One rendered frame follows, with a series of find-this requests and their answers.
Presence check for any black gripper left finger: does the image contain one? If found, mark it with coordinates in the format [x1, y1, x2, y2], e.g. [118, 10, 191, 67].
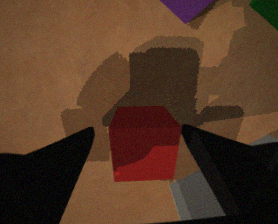
[0, 127, 94, 224]

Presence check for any purple cube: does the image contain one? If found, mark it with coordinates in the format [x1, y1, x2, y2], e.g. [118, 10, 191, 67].
[159, 0, 214, 24]

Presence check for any red block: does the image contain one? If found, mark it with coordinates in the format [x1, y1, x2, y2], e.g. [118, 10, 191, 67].
[108, 106, 182, 182]

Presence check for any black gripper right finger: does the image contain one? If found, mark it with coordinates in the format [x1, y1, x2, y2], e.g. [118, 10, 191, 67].
[182, 124, 278, 216]

